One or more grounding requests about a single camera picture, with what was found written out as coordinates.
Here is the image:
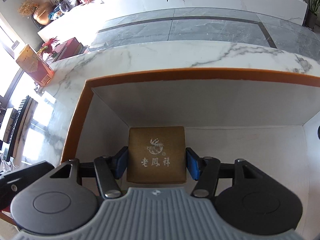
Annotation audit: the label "yellow red drink carton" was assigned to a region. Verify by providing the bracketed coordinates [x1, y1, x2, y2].
[16, 44, 54, 87]

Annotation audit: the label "potted green plant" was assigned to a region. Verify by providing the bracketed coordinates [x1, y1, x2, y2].
[305, 0, 319, 30]

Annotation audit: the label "dark red gift box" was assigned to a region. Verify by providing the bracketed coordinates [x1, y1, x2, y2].
[53, 37, 84, 62]

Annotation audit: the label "black keyboard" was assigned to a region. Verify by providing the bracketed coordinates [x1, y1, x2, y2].
[1, 96, 33, 162]

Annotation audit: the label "orange cardboard storage box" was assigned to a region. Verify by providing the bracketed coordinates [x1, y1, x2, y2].
[61, 68, 319, 161]

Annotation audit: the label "brown jewellery box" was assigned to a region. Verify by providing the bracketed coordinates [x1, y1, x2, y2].
[126, 126, 187, 184]

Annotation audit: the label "dried flowers in vase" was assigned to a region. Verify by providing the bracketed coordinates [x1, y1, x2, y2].
[17, 0, 53, 26]

